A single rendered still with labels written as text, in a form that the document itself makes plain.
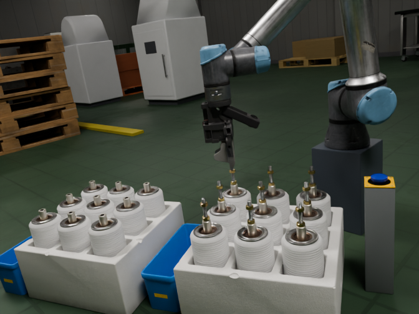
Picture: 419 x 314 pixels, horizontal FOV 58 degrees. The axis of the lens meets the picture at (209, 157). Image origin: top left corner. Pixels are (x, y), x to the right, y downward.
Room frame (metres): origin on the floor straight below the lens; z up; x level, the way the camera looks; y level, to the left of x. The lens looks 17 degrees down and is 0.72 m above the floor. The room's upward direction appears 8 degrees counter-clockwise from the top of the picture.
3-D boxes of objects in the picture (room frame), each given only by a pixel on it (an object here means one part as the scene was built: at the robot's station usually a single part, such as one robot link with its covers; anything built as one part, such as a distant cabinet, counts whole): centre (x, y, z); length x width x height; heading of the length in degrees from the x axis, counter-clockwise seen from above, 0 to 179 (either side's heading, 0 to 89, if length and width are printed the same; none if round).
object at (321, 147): (1.27, -0.49, 0.15); 0.18 x 0.18 x 0.30; 42
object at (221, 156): (1.07, -0.04, 0.38); 0.06 x 0.03 x 0.09; 82
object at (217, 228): (0.87, 0.03, 0.25); 0.08 x 0.08 x 0.01
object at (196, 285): (0.93, -0.13, 0.09); 0.39 x 0.39 x 0.18; 67
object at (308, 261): (0.77, -0.19, 0.16); 0.10 x 0.10 x 0.18
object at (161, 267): (1.03, 0.13, 0.06); 0.30 x 0.11 x 0.12; 157
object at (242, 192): (1.08, -0.06, 0.25); 0.08 x 0.08 x 0.01
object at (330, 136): (1.27, -0.49, 0.35); 0.15 x 0.15 x 0.10
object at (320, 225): (0.88, -0.23, 0.16); 0.10 x 0.10 x 0.18
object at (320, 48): (7.29, -2.29, 0.23); 1.25 x 0.86 x 0.45; 42
